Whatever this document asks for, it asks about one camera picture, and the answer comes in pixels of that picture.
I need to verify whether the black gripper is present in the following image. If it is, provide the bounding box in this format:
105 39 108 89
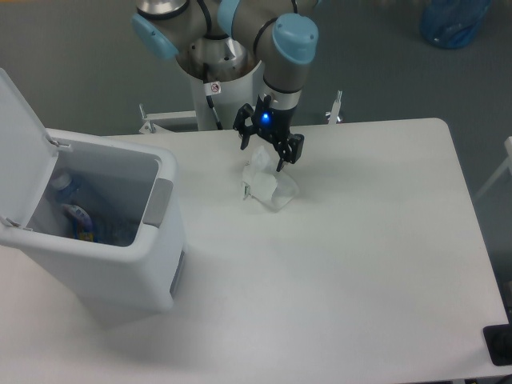
233 96 305 172

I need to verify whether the clear plastic packaging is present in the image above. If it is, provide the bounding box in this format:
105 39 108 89
241 146 299 212

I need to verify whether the clear plastic water bottle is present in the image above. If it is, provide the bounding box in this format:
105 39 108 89
50 170 135 246

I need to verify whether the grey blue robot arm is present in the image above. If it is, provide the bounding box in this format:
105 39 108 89
131 1 318 170

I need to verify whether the white trash can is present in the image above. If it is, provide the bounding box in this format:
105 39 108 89
1 130 186 312

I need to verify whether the white trash can lid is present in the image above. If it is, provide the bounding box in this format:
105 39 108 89
1 70 72 228

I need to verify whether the blue yellow snack wrapper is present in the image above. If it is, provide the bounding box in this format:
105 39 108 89
72 222 97 242

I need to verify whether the blue plastic bag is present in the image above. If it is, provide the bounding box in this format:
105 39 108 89
419 0 492 50

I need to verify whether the black device at table edge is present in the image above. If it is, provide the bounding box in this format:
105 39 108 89
483 324 511 366

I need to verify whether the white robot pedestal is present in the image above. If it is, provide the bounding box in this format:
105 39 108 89
174 23 265 131

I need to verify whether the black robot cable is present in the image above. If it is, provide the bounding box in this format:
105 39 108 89
202 62 224 131

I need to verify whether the white pedestal base frame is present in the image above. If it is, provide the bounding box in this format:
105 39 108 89
138 90 344 134

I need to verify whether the white frame at right edge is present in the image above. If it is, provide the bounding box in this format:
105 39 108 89
475 137 511 200

